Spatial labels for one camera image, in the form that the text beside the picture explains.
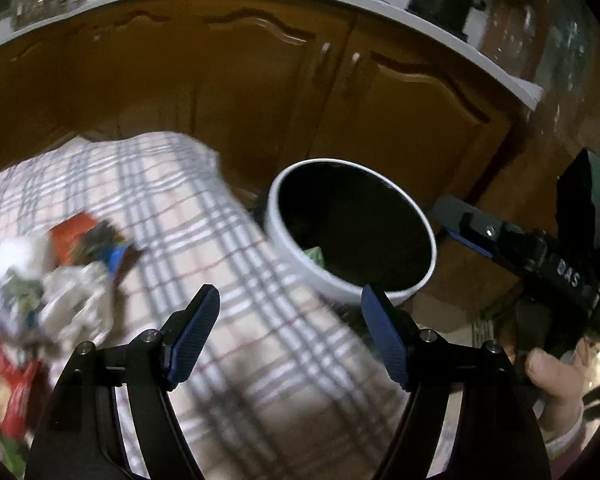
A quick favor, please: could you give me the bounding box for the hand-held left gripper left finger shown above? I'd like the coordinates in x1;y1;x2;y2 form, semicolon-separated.
25;284;222;480

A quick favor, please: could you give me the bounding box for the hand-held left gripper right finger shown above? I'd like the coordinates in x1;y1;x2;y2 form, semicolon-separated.
361;284;552;480

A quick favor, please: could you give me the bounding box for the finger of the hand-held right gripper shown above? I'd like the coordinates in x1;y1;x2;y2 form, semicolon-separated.
432;196;511;261

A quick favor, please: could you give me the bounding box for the white round waste bin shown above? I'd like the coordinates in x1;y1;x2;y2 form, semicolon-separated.
264;158;438;307

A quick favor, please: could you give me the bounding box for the blue wrapper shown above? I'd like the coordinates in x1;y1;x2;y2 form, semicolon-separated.
102;244;136;276

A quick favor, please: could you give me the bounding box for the orange-red snack wrapper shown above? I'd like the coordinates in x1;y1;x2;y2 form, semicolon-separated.
47;211;101;266

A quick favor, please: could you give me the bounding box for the printed wrapper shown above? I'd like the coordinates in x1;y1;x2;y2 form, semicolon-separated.
0;267;48;341

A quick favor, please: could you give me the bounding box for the red snack packet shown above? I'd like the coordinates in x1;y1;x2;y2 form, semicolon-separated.
0;325;46;443

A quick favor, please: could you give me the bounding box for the white tissue ball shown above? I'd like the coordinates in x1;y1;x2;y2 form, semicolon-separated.
0;235;53;286

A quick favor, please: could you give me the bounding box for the person's right forearm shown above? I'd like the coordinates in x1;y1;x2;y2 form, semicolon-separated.
542;420;600;476

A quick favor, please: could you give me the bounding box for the person's right hand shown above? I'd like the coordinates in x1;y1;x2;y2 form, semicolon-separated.
524;339;595;435

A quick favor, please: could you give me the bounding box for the plaid checked cloth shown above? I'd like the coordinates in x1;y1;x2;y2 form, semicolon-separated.
0;131;461;480

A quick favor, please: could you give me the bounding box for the wooden base cabinet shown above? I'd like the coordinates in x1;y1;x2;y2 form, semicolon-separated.
0;0;531;321

